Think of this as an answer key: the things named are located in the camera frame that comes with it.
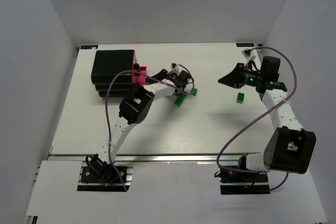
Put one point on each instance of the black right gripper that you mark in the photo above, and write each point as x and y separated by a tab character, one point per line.
239	75

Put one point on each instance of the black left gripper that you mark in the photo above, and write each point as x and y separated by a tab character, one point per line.
169	76

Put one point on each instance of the green upturned lego brick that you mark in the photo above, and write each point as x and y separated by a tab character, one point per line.
240	97

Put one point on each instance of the long green lego brick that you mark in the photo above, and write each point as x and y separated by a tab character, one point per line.
180	99

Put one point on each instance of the black pink drawer cabinet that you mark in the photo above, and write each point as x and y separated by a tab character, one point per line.
107	64

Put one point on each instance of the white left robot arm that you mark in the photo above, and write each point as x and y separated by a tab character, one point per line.
133	110

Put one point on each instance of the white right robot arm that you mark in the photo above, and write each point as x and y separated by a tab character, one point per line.
291	146

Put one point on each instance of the right blue corner label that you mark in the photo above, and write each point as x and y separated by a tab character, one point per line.
245	44

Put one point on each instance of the blue corner label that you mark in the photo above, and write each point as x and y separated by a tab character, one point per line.
245	44
88	47

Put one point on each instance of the small green square lego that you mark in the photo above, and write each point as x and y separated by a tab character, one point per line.
194	92

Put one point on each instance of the left blue corner label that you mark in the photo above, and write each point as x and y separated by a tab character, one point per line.
88	47

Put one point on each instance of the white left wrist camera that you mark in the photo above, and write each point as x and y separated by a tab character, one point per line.
174	70

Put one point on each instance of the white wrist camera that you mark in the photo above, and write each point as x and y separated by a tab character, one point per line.
174	70
249	56

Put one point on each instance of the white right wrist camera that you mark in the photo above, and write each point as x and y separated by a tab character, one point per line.
249	56

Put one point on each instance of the aluminium table frame rail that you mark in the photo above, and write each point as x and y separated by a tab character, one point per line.
207	125

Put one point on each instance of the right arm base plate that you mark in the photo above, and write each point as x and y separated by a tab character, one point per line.
234	183

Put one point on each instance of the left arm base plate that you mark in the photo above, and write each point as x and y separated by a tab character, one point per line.
90	181

